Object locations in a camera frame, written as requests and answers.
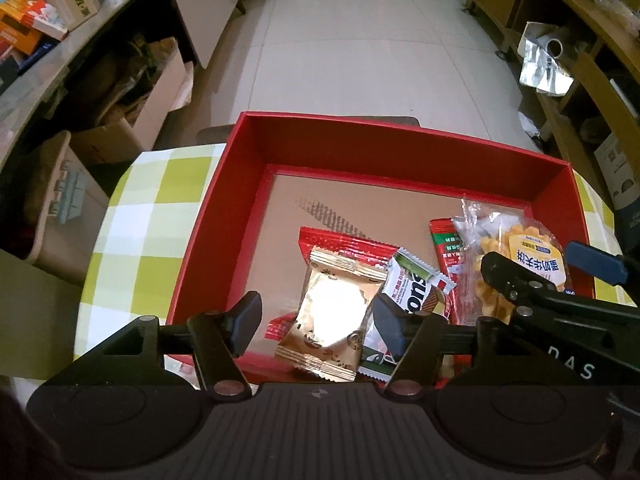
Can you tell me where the wooden shelf unit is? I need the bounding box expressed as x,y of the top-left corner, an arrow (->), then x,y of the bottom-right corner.
466,0 -> 639,205

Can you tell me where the red Trolli gummy bag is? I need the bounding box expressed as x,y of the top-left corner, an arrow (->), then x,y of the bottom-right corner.
265,226 -> 398,341

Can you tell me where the waffle cookies clear bag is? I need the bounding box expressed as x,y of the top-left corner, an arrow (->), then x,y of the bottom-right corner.
451,198 -> 574,325

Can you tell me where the long grey side counter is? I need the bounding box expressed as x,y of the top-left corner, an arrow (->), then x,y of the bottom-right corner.
0,0 -> 246,172

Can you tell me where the red cardboard box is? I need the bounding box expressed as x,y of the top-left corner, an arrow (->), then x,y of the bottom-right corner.
164,110 -> 597,386

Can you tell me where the open cardboard box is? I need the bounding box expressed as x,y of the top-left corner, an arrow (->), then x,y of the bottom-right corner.
70,37 -> 193,165

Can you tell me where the red green snack packet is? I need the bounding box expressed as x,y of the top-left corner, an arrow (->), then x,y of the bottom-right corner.
430,218 -> 468,325

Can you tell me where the beige chair back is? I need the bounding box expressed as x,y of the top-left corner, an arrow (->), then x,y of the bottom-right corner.
1,252 -> 81,404

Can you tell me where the Kaprons wafer packet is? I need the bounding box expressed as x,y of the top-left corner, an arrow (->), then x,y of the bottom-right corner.
358,248 -> 456,382

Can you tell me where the brown gold biscuit packet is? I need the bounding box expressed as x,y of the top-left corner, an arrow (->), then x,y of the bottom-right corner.
274,247 -> 387,382

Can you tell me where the orange carton box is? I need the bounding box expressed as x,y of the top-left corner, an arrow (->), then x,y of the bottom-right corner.
0,0 -> 41,55

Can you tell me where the green checkered tablecloth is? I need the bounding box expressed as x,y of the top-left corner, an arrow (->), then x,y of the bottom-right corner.
71,142 -> 624,361

